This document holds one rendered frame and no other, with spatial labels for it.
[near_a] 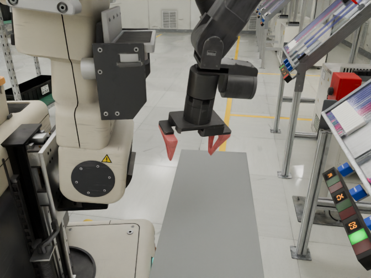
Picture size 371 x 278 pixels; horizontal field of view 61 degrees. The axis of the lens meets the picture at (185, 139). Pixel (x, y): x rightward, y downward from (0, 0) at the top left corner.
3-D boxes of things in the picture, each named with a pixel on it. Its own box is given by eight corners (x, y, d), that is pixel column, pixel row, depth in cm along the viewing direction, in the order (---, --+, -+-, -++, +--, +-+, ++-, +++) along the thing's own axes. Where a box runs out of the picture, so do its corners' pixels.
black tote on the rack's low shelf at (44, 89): (20, 110, 228) (16, 95, 223) (-2, 108, 230) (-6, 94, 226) (61, 87, 278) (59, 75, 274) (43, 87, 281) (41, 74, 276)
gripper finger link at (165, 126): (155, 151, 70) (158, 114, 65) (185, 147, 73) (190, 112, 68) (164, 170, 65) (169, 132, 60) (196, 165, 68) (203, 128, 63)
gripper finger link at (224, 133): (184, 147, 73) (189, 112, 68) (212, 144, 75) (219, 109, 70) (195, 165, 68) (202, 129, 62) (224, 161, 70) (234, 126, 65)
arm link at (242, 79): (196, 25, 60) (204, 35, 52) (254, 31, 62) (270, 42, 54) (189, 86, 65) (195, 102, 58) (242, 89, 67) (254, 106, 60)
